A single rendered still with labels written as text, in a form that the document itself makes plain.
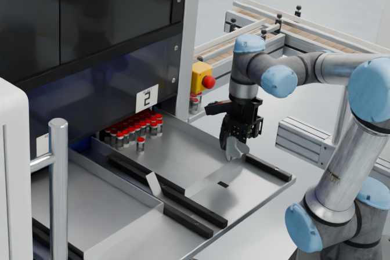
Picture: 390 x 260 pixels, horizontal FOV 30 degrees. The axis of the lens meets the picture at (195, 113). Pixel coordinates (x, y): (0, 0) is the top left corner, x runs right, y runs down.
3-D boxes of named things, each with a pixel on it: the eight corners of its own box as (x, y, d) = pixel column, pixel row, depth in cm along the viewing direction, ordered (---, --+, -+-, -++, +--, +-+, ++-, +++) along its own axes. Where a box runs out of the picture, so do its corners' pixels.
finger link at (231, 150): (236, 173, 192) (240, 143, 187) (219, 163, 195) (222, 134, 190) (243, 168, 194) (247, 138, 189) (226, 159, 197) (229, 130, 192)
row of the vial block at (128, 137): (114, 148, 201) (114, 134, 199) (157, 126, 213) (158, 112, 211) (119, 151, 200) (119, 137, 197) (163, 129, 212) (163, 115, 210)
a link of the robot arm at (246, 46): (248, 47, 173) (228, 34, 179) (242, 89, 178) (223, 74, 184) (274, 43, 176) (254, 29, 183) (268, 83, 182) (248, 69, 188)
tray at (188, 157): (90, 147, 201) (90, 136, 199) (154, 116, 219) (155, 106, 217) (184, 201, 183) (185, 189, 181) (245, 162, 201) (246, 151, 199)
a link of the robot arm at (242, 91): (224, 78, 182) (243, 68, 188) (221, 93, 185) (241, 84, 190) (248, 88, 179) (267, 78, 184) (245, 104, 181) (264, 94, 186)
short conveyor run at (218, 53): (164, 118, 226) (168, 73, 218) (128, 100, 234) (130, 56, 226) (285, 58, 274) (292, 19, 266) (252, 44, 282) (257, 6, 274)
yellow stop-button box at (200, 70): (177, 86, 220) (180, 64, 217) (193, 79, 225) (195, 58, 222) (197, 95, 216) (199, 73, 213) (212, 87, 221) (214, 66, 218)
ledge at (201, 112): (155, 107, 228) (155, 101, 227) (181, 94, 237) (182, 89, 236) (188, 123, 220) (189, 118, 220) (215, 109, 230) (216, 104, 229)
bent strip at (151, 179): (144, 195, 183) (145, 175, 181) (151, 190, 186) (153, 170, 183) (187, 219, 176) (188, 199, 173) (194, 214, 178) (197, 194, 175)
